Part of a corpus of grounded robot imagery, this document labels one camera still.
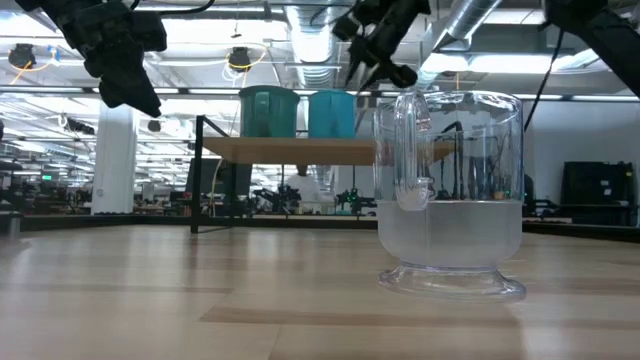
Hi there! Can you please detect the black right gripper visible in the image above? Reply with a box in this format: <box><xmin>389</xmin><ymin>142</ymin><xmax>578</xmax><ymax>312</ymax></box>
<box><xmin>331</xmin><ymin>0</ymin><xmax>432</xmax><ymax>92</ymax></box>

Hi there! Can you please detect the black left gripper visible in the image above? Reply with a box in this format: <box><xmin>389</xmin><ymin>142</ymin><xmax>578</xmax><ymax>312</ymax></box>
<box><xmin>14</xmin><ymin>0</ymin><xmax>169</xmax><ymax>119</ymax></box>

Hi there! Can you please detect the blue cup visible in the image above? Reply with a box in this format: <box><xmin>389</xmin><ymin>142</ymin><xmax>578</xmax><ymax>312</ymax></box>
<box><xmin>306</xmin><ymin>89</ymin><xmax>358</xmax><ymax>140</ymax></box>

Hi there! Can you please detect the teal mug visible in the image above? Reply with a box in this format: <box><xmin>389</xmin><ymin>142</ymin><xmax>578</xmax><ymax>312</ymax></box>
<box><xmin>237</xmin><ymin>84</ymin><xmax>302</xmax><ymax>139</ymax></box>

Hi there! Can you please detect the wooden shelf with black legs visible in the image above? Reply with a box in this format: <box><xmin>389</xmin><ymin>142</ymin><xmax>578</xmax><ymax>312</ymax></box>
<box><xmin>189</xmin><ymin>114</ymin><xmax>462</xmax><ymax>235</ymax></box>

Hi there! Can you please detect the white pillar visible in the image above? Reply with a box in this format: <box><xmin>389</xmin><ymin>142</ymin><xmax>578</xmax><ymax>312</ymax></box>
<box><xmin>90</xmin><ymin>102</ymin><xmax>139</xmax><ymax>216</ymax></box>

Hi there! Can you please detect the black ceiling device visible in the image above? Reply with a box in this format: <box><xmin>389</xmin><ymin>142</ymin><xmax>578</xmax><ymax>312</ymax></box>
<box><xmin>227</xmin><ymin>46</ymin><xmax>252</xmax><ymax>72</ymax></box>
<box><xmin>7</xmin><ymin>43</ymin><xmax>37</xmax><ymax>70</ymax></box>

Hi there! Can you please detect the black background monitor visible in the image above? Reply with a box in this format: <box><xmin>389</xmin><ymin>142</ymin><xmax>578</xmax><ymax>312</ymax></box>
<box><xmin>184</xmin><ymin>158</ymin><xmax>254</xmax><ymax>199</ymax></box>

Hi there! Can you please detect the person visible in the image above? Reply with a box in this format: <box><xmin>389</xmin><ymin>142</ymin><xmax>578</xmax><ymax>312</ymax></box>
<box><xmin>285</xmin><ymin>164</ymin><xmax>333</xmax><ymax>215</ymax></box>

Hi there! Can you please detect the clear plastic pitcher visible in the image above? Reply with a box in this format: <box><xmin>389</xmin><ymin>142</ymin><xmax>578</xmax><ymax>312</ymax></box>
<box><xmin>371</xmin><ymin>89</ymin><xmax>528</xmax><ymax>305</ymax></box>

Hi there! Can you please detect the black equipment cabinet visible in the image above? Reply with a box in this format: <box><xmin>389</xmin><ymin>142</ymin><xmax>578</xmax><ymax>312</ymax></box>
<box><xmin>559</xmin><ymin>160</ymin><xmax>639</xmax><ymax>227</ymax></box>

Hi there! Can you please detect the silver ventilation duct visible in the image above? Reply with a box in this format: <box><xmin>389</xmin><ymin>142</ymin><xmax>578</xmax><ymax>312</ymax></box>
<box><xmin>283</xmin><ymin>4</ymin><xmax>351</xmax><ymax>90</ymax></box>

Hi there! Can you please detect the yellow cable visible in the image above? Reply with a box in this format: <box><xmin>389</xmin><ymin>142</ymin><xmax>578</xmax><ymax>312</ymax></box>
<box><xmin>223</xmin><ymin>45</ymin><xmax>269</xmax><ymax>86</ymax></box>

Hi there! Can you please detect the black metal table frame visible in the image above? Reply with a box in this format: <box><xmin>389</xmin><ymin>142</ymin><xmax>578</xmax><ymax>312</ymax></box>
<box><xmin>0</xmin><ymin>211</ymin><xmax>640</xmax><ymax>244</ymax></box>

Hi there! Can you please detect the black hanging cable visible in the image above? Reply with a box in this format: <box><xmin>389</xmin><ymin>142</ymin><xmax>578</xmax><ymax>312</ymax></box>
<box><xmin>521</xmin><ymin>28</ymin><xmax>567</xmax><ymax>134</ymax></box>

